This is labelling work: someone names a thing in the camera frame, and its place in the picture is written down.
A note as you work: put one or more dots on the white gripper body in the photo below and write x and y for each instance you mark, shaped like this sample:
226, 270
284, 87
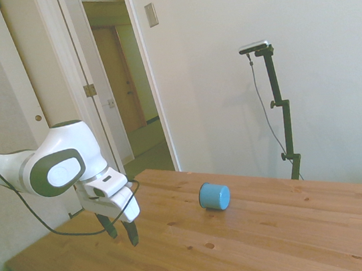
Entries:
117, 206

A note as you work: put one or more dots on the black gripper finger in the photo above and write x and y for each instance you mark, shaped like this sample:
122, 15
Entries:
109, 227
131, 234

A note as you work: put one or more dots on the blue enamel mug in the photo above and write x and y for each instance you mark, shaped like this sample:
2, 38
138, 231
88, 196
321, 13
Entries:
214, 198

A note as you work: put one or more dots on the metal door latch plate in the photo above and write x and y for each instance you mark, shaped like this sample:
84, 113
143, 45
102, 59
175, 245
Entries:
110, 103

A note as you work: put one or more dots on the round door knob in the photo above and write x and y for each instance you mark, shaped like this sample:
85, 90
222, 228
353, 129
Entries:
38, 118

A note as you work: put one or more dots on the brass door hinge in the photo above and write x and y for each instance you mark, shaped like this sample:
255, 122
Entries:
90, 90

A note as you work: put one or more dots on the brown wooden hallway door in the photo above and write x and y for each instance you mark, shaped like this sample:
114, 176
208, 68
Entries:
115, 77

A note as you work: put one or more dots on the white open door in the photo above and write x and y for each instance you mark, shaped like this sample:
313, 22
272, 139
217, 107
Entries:
51, 76

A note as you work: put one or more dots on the beige wall switch plate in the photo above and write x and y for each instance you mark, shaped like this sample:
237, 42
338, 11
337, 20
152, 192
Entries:
151, 15

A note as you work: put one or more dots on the black jointed camera stand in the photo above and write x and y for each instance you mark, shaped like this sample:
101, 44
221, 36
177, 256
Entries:
280, 94

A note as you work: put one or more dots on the silver black stereo camera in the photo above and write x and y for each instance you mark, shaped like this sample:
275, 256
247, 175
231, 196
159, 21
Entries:
254, 47

